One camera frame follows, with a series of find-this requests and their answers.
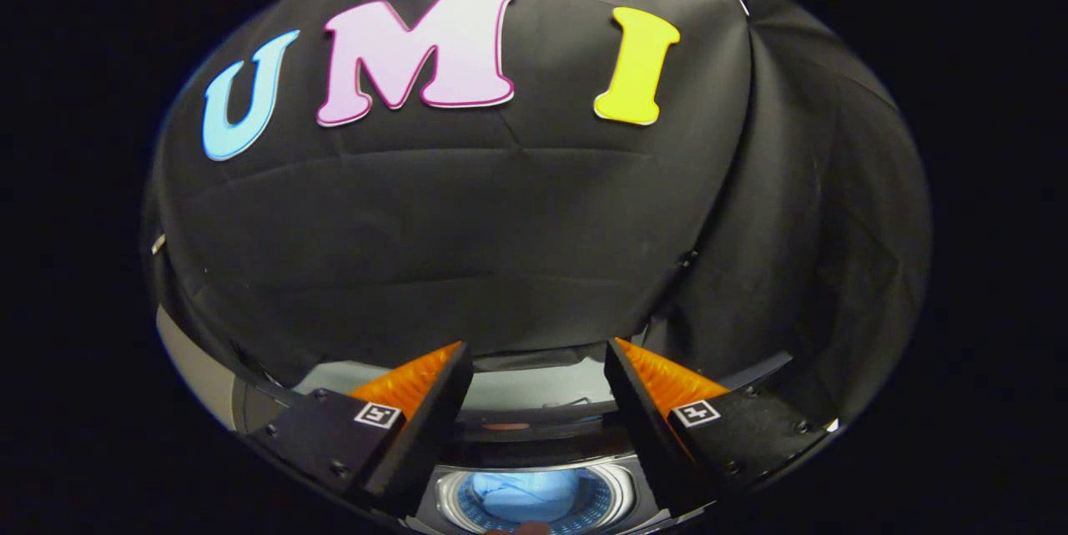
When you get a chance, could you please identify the light blue polo shirt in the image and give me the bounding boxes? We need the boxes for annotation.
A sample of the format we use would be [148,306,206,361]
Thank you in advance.
[474,472,587,524]

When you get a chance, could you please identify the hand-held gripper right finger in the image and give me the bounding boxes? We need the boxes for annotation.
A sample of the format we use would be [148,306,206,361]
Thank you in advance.
[605,338,835,516]

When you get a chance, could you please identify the grey washing machine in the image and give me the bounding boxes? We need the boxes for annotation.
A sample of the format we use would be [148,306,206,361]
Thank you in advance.
[234,339,835,535]

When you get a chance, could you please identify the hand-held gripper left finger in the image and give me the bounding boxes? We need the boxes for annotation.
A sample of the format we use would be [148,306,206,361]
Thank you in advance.
[250,341,474,517]

